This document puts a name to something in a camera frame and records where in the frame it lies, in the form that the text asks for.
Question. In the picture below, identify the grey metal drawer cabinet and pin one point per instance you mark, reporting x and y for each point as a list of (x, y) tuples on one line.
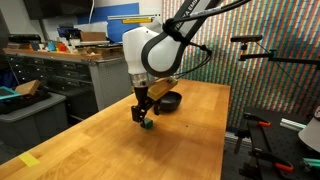
[(110, 83)]

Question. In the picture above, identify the orange small container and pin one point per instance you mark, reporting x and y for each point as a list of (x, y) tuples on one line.
[(61, 47)]

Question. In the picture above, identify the tan wooden block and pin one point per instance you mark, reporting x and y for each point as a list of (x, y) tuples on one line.
[(27, 88)]

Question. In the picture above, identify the aluminium extrusion bar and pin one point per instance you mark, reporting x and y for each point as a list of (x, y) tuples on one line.
[(292, 124)]

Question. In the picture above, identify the dark wall monitor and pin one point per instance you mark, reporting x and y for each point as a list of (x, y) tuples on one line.
[(56, 8)]

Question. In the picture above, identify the tan wrist camera mount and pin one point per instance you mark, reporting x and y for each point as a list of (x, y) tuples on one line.
[(161, 88)]

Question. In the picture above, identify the black case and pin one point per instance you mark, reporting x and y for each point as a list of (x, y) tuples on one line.
[(30, 100)]

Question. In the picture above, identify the black bowl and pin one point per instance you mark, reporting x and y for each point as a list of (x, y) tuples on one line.
[(171, 101)]

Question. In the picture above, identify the yellow spirit level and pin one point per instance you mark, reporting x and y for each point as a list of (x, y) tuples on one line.
[(137, 20)]

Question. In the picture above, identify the blue board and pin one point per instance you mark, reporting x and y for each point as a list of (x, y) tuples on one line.
[(116, 30)]

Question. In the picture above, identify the white cone shade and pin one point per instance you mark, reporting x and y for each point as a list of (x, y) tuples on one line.
[(312, 131)]

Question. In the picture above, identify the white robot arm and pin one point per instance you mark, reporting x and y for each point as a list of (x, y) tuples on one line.
[(160, 50)]

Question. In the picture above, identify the grey storage bin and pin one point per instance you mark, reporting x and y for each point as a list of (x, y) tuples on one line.
[(33, 123)]

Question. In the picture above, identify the green cube block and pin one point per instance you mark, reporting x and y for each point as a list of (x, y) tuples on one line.
[(148, 124)]

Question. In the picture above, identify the brown cardboard box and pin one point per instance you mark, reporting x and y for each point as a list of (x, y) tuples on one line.
[(93, 36)]

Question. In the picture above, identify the teal small cup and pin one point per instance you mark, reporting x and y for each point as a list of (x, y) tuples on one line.
[(51, 46)]

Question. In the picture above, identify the teal tray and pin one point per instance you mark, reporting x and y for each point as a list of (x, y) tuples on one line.
[(8, 93)]

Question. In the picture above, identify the multicolour striped backdrop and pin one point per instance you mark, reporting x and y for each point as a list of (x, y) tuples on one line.
[(286, 73)]

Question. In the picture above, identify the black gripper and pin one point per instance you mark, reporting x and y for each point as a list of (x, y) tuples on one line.
[(141, 96)]

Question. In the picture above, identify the black sensor bar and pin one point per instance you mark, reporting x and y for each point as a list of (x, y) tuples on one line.
[(24, 38)]

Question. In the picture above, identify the teal bar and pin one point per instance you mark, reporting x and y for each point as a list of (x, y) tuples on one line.
[(311, 163)]

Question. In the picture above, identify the white rail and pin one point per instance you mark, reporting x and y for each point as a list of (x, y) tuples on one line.
[(133, 16)]

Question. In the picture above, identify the black bar camera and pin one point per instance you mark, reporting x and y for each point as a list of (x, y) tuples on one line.
[(246, 38)]

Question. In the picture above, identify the black perforated side table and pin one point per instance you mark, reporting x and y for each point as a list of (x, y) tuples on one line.
[(286, 143)]

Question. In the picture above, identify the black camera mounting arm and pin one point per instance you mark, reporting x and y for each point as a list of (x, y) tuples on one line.
[(283, 59)]

